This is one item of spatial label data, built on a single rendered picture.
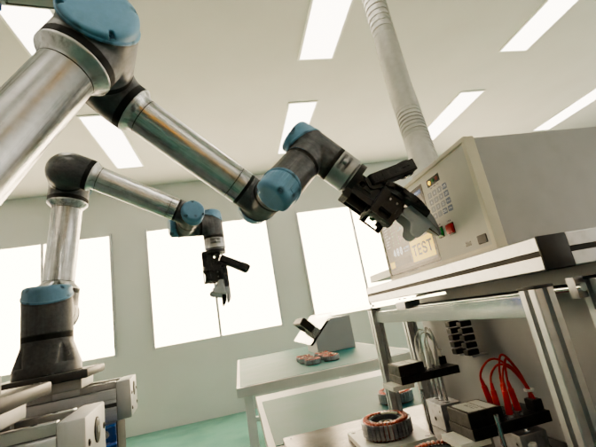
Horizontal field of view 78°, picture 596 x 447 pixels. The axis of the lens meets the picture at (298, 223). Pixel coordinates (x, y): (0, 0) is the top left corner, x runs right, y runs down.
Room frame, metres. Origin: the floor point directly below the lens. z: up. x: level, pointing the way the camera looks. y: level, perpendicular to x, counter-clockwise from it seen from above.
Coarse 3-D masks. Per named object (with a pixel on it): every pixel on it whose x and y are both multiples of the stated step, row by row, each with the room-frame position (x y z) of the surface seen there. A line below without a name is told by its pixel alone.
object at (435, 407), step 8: (432, 400) 0.96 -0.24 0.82; (440, 400) 0.94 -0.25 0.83; (456, 400) 0.92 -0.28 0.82; (432, 408) 0.95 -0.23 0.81; (440, 408) 0.91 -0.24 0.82; (432, 416) 0.96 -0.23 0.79; (440, 416) 0.92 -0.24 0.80; (448, 416) 0.91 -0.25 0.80; (432, 424) 0.97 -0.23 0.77; (440, 424) 0.93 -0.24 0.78; (448, 424) 0.91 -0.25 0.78
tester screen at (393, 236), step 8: (416, 192) 0.79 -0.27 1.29; (392, 224) 0.94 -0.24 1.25; (384, 232) 1.00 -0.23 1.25; (392, 232) 0.95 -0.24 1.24; (400, 232) 0.91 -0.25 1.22; (424, 232) 0.80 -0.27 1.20; (384, 240) 1.01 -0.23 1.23; (392, 240) 0.96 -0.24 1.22; (400, 240) 0.92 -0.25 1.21; (392, 248) 0.97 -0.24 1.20; (408, 248) 0.89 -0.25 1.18; (392, 256) 0.98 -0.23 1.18; (400, 256) 0.94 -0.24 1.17; (432, 256) 0.79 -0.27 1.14; (408, 264) 0.91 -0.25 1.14; (392, 272) 1.01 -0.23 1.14
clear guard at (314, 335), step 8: (416, 296) 0.94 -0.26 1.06; (424, 296) 0.85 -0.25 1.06; (376, 304) 0.82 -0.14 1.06; (384, 304) 0.83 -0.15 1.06; (328, 312) 0.84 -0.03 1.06; (336, 312) 0.80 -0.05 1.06; (312, 320) 0.95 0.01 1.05; (320, 320) 0.86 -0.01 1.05; (328, 320) 0.80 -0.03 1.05; (320, 328) 0.80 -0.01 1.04; (296, 336) 1.03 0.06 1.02; (304, 336) 0.92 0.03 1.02; (312, 336) 0.83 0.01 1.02; (312, 344) 0.79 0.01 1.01
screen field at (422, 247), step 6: (426, 234) 0.80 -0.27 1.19; (414, 240) 0.85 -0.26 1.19; (420, 240) 0.82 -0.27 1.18; (426, 240) 0.80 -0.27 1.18; (432, 240) 0.78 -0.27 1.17; (414, 246) 0.86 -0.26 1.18; (420, 246) 0.83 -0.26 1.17; (426, 246) 0.81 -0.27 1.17; (432, 246) 0.78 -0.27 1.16; (414, 252) 0.86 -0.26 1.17; (420, 252) 0.84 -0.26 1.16; (426, 252) 0.81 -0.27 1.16; (432, 252) 0.79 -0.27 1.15; (414, 258) 0.87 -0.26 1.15; (420, 258) 0.84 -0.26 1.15
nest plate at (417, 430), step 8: (352, 432) 0.97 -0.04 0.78; (360, 432) 0.96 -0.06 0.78; (416, 432) 0.90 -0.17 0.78; (424, 432) 0.89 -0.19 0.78; (352, 440) 0.94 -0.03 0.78; (360, 440) 0.91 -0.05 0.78; (368, 440) 0.90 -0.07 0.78; (400, 440) 0.87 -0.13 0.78; (408, 440) 0.86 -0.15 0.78; (416, 440) 0.85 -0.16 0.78; (424, 440) 0.85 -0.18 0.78
